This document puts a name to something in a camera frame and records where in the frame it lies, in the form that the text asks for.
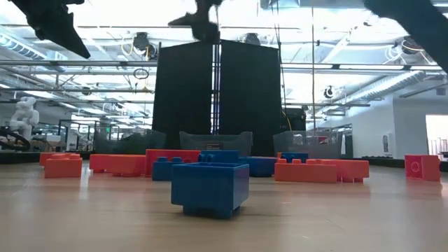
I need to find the thin hanging pole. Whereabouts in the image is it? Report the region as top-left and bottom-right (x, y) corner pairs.
(311, 0), (316, 131)

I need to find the black metal rack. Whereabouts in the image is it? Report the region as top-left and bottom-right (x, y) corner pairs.
(58, 118), (120, 143)

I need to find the black ceiling cable reel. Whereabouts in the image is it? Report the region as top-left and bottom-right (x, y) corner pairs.
(132, 31), (158, 60)
(395, 34), (423, 55)
(244, 32), (262, 46)

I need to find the white humanoid robot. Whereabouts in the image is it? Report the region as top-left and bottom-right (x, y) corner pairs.
(8, 97), (41, 141)

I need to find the grey plastic bin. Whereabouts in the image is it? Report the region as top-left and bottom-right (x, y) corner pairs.
(272, 130), (343, 160)
(177, 131), (253, 158)
(93, 128), (167, 155)

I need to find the black folding partition screen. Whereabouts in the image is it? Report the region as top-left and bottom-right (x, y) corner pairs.
(152, 31), (283, 158)

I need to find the white wall dispenser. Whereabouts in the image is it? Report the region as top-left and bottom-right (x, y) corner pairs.
(381, 132), (396, 157)

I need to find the long orange toy brick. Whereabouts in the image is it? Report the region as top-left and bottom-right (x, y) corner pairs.
(274, 159), (337, 183)
(89, 154), (147, 177)
(306, 159), (370, 183)
(44, 153), (83, 179)
(146, 149), (201, 178)

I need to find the hanging black cable coil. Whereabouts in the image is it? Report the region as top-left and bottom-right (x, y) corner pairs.
(132, 67), (151, 81)

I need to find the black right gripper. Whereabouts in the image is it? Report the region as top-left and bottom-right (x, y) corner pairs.
(167, 0), (225, 45)

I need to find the black equipment box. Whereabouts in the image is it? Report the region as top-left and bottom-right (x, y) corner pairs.
(281, 107), (307, 132)

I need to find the small blue toy brick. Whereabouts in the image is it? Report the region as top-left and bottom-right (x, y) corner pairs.
(279, 152), (309, 164)
(198, 150), (242, 165)
(170, 162), (251, 218)
(153, 156), (185, 181)

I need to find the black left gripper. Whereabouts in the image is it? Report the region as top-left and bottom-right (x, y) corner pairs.
(8, 0), (91, 60)

